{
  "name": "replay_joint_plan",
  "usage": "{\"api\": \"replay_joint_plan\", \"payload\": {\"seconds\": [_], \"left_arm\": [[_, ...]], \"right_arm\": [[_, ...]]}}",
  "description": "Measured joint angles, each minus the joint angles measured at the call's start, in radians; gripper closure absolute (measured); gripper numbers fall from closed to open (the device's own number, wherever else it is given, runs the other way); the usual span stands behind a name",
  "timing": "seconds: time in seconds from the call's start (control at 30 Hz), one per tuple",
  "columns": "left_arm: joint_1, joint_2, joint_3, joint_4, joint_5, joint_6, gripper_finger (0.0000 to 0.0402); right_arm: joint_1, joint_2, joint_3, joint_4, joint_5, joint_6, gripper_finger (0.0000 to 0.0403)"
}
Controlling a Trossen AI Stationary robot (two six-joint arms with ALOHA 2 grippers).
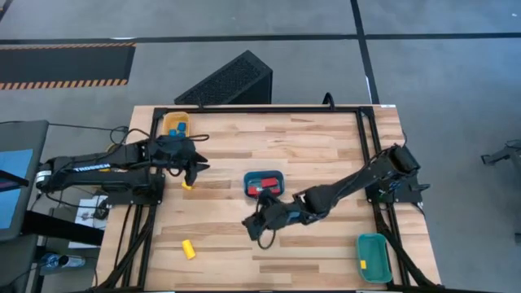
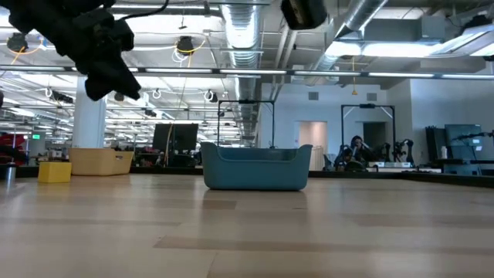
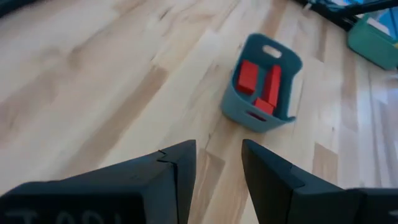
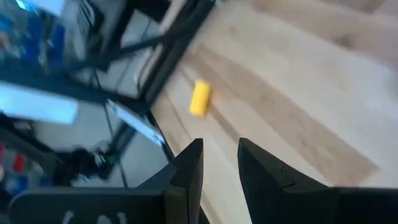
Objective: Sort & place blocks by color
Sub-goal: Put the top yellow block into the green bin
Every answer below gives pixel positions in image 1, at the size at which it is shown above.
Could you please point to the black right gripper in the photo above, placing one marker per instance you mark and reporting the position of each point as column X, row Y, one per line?
column 278, row 213

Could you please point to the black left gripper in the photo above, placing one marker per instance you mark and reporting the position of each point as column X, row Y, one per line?
column 175, row 152

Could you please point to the yellow cube block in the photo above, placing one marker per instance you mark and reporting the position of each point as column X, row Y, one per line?
column 186, row 186

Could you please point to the blue cylinder block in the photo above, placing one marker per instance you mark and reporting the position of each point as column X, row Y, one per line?
column 182, row 126

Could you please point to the red cube block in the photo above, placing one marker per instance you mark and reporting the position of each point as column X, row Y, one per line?
column 268, row 182

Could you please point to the yellow cylinder block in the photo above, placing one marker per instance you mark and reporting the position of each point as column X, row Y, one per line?
column 188, row 249

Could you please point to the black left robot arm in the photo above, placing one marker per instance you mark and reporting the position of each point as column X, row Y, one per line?
column 89, row 160

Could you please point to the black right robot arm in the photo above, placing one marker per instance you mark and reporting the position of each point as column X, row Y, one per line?
column 346, row 187

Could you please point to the blue plastic bin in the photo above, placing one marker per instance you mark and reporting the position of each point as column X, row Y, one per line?
column 254, row 179

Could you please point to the yellow plastic bin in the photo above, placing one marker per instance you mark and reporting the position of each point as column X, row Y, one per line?
column 171, row 120

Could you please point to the black computer case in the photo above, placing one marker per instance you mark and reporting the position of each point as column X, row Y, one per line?
column 232, row 81

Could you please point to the white paper sheet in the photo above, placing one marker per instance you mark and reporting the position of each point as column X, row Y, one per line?
column 87, row 211

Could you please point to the green plastic bin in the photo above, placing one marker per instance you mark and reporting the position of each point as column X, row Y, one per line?
column 376, row 254

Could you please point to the black hazard striped mat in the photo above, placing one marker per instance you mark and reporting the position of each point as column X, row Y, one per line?
column 65, row 65

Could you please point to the clear water bottle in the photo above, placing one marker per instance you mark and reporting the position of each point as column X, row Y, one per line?
column 61, row 261

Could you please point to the grey framed display screen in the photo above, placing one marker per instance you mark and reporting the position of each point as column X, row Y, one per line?
column 16, row 175

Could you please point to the dark metal stand leg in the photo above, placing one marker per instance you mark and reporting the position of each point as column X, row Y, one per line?
column 502, row 154

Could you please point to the black table frame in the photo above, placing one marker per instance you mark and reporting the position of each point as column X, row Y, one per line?
column 260, row 110

